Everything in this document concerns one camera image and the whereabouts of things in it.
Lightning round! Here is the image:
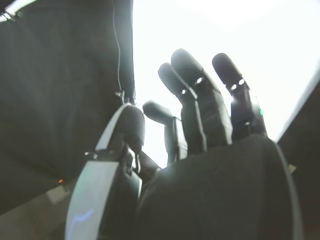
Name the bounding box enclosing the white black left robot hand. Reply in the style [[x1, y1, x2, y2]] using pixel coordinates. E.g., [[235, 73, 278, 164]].
[[64, 48, 305, 240]]

